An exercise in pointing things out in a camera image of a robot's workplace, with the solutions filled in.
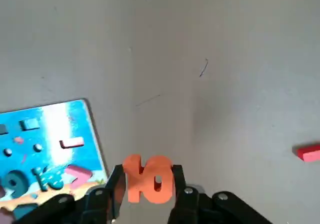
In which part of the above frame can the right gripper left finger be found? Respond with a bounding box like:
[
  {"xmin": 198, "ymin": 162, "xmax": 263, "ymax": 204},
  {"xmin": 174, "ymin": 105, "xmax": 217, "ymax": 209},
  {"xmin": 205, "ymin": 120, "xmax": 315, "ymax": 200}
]
[{"xmin": 13, "ymin": 164, "xmax": 126, "ymax": 224}]

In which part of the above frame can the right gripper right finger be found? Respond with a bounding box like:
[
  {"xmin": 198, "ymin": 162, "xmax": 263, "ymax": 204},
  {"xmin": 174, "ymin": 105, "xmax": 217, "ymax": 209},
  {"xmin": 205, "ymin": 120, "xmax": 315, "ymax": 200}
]
[{"xmin": 168, "ymin": 164, "xmax": 275, "ymax": 224}]

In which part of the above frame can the orange number ten piece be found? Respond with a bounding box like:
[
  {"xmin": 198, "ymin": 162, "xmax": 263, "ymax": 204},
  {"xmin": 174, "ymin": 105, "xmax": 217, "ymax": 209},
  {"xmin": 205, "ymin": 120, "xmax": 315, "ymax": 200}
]
[{"xmin": 121, "ymin": 154, "xmax": 175, "ymax": 205}]

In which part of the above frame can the colourful wooden toy board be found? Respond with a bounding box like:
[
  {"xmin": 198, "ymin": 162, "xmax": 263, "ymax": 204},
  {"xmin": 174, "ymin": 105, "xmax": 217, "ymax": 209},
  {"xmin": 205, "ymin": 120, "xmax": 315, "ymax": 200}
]
[{"xmin": 0, "ymin": 98, "xmax": 109, "ymax": 224}]

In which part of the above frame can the small red block piece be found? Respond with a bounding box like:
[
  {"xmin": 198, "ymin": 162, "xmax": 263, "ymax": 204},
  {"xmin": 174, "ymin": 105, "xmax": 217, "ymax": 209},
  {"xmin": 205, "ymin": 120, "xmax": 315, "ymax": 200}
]
[{"xmin": 291, "ymin": 142, "xmax": 320, "ymax": 164}]

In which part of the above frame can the pink greater-than sign piece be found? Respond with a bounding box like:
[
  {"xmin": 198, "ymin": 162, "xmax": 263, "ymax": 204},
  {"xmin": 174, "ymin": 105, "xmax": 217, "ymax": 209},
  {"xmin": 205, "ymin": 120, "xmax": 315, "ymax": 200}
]
[{"xmin": 64, "ymin": 164, "xmax": 94, "ymax": 190}]

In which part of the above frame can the blue number nine piece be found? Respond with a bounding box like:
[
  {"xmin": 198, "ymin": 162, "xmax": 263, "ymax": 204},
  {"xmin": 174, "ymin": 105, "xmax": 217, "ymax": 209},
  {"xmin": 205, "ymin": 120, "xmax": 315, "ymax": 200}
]
[{"xmin": 0, "ymin": 169, "xmax": 26, "ymax": 200}]

